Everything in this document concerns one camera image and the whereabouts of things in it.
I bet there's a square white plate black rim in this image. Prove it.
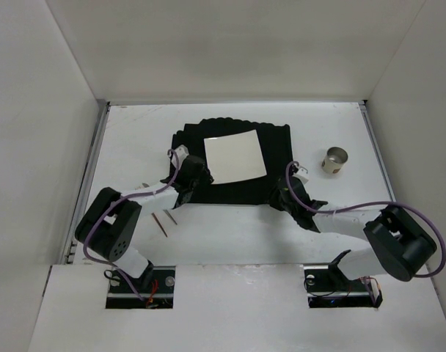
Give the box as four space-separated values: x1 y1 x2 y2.
204 130 267 185

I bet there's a metal cup with paper sleeve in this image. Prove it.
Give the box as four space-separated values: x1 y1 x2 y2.
321 147 348 175

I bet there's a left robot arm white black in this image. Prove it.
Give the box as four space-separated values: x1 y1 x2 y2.
75 150 213 300

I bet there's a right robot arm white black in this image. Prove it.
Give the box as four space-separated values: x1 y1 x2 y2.
268 176 437 282

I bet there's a silver table knife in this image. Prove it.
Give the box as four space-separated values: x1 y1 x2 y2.
164 210 178 225

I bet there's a copper fork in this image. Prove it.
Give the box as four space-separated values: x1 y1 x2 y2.
151 213 168 238

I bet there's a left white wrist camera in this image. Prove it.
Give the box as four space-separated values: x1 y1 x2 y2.
171 144 189 161

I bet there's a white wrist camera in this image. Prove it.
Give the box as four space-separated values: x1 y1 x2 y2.
171 144 189 161
293 166 310 185

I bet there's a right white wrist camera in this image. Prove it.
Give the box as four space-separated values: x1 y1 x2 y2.
293 166 310 185

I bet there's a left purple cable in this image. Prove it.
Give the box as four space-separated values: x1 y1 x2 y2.
82 148 180 300

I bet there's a purple cable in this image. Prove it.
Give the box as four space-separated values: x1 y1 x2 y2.
82 148 180 300
285 161 446 278

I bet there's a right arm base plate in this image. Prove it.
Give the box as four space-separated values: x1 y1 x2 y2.
303 265 383 309

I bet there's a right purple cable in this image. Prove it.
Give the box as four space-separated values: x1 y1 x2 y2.
285 161 446 278

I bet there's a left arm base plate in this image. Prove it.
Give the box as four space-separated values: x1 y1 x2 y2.
103 266 176 309

